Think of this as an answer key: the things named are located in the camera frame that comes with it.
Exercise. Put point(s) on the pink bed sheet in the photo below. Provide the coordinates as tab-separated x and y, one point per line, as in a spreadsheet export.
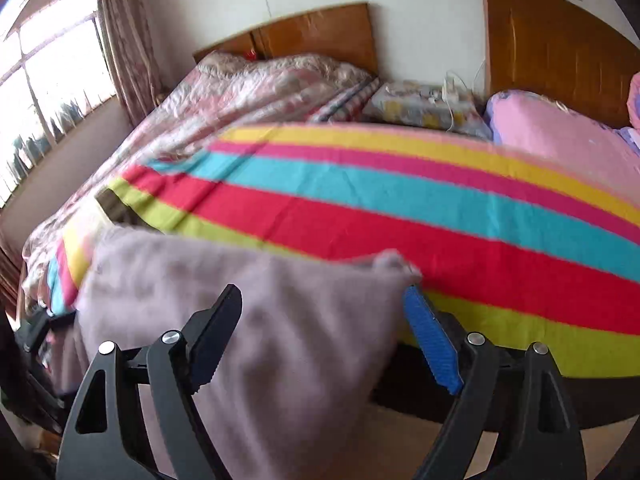
549	129

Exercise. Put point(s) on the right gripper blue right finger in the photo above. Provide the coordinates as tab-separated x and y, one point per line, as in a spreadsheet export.
521	392

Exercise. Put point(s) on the bed wooden headboard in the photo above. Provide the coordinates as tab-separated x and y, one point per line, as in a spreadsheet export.
343	32
561	51

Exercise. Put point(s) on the window with bars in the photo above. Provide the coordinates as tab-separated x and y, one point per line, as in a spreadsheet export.
53	75

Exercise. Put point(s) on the floral patterned quilt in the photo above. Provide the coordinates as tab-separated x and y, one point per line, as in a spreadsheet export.
222	91

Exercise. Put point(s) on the floral red curtain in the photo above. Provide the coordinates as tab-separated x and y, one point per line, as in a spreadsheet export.
129	55

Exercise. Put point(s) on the nightstand with floral cover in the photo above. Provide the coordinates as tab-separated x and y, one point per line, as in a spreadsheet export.
427	106

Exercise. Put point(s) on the left bed wooden headboard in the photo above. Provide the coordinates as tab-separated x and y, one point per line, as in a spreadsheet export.
343	32

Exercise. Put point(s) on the mauve sweatpants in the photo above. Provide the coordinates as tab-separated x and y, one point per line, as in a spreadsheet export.
310	345

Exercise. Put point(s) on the white power strip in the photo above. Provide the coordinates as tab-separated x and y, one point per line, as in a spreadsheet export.
449	90

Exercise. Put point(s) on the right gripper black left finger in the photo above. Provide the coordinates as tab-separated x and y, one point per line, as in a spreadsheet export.
105	435

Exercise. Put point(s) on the rolled pink floral quilt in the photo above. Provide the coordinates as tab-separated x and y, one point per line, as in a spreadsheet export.
633	102

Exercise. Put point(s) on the right bed wooden headboard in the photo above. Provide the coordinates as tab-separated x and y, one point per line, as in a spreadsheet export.
561	51

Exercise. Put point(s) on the rainbow striped blanket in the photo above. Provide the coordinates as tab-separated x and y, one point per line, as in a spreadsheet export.
514	247

